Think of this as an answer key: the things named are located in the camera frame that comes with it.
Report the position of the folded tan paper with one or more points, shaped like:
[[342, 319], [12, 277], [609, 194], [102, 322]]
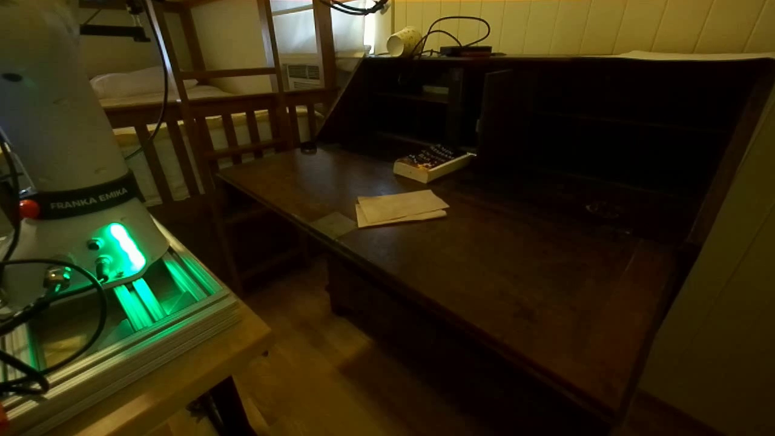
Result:
[[405, 206]]

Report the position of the dark wooden secretary desk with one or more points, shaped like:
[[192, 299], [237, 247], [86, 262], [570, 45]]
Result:
[[565, 240]]

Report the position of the white paper sheet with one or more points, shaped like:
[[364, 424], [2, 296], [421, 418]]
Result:
[[664, 57]]

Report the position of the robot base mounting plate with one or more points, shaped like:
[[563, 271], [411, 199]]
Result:
[[84, 314]]

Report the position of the wooden stand table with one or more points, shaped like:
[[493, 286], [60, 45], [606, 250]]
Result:
[[135, 390]]

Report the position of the wooden chair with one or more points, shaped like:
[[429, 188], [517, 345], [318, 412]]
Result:
[[216, 97]]

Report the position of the small colourful box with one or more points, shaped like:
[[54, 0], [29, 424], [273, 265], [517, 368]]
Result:
[[433, 162]]

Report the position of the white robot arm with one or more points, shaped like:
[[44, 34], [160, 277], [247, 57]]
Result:
[[86, 199]]

